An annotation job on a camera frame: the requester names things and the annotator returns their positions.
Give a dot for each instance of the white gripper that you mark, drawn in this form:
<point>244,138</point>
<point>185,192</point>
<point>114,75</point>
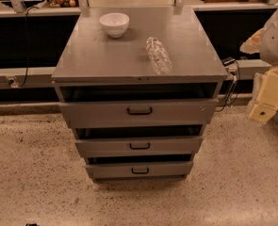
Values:
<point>276,42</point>

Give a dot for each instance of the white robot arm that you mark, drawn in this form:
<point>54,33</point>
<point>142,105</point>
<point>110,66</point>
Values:
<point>265,43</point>

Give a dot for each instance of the grey top drawer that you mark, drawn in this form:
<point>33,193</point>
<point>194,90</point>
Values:
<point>138,113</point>

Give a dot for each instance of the grey drawer cabinet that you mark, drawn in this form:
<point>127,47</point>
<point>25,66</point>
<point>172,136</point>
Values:
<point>96,68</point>

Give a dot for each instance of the black power adapter right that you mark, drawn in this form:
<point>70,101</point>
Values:
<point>228,61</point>

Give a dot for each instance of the clear plastic water bottle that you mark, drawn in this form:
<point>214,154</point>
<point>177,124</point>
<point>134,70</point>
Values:
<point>158,56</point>

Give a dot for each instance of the white ceramic bowl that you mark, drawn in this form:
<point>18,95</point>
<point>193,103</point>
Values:
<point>115,24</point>

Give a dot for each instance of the wall power outlet left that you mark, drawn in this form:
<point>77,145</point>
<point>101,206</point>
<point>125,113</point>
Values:
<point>13,82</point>

